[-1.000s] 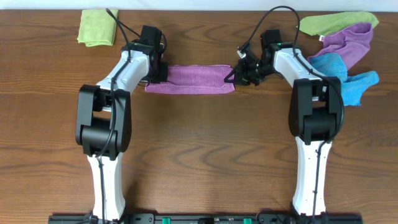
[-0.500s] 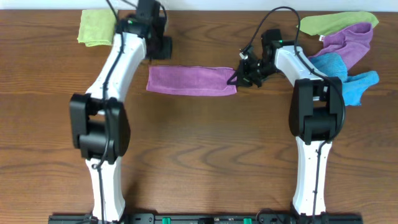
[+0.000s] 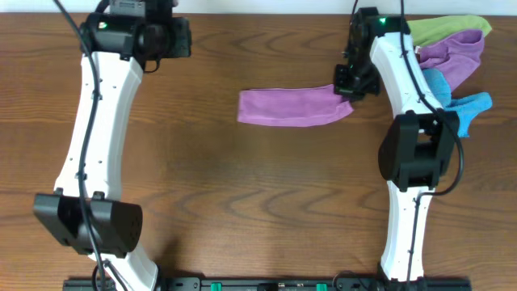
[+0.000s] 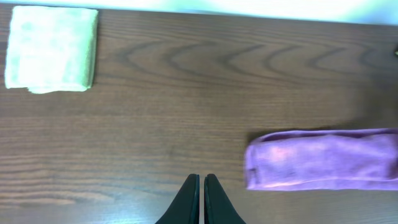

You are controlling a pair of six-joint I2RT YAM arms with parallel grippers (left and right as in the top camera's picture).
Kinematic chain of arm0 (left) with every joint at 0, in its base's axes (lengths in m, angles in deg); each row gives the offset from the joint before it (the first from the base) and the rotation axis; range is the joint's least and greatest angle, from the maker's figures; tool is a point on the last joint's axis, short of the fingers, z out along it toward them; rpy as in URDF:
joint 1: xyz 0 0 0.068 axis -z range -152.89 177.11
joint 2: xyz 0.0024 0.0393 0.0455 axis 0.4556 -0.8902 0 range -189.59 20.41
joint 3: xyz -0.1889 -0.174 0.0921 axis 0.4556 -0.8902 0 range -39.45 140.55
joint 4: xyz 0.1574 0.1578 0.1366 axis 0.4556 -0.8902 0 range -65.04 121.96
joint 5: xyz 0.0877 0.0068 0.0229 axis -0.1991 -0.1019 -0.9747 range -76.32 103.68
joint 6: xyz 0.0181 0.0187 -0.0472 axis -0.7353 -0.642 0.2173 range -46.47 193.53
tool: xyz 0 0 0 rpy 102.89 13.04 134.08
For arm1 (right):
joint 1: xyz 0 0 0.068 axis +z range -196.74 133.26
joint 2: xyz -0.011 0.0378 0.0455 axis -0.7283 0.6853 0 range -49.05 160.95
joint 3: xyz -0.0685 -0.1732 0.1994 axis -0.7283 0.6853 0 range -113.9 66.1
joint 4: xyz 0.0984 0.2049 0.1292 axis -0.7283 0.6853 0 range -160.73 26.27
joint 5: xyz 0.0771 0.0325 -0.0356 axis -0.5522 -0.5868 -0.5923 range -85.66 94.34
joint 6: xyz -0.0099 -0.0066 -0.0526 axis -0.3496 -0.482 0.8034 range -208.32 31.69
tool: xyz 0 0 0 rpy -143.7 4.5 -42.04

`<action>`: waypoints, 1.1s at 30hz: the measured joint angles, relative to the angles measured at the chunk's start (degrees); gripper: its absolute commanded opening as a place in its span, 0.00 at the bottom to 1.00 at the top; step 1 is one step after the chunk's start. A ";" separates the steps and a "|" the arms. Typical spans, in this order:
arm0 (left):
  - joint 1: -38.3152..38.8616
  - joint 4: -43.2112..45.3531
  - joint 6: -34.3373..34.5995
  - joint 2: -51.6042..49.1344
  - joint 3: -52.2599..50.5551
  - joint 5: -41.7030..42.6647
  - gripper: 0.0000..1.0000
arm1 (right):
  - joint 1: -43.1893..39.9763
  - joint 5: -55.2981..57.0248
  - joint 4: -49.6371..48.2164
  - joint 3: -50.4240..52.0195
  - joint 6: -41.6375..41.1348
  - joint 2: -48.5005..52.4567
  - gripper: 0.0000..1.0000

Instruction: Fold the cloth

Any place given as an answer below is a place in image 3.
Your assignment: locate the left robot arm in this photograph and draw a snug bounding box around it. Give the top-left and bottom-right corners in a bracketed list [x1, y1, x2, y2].
[33, 11, 191, 290]

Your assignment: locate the purple microfiber cloth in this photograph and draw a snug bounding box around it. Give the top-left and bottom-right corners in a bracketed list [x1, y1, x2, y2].
[237, 85, 353, 128]

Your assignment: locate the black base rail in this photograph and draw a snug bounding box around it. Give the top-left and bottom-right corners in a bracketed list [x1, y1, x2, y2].
[62, 276, 473, 291]

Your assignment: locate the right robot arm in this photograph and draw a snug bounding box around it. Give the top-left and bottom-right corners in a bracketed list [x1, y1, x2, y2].
[334, 7, 463, 290]

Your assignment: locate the blue cloth in pile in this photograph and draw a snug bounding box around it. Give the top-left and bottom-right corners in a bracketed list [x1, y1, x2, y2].
[422, 69, 493, 138]

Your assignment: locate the green cloth in pile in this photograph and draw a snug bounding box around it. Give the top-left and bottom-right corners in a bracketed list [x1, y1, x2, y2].
[407, 15, 492, 46]

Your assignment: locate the purple cloth in pile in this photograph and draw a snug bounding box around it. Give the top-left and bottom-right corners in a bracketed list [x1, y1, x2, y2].
[419, 29, 485, 91]

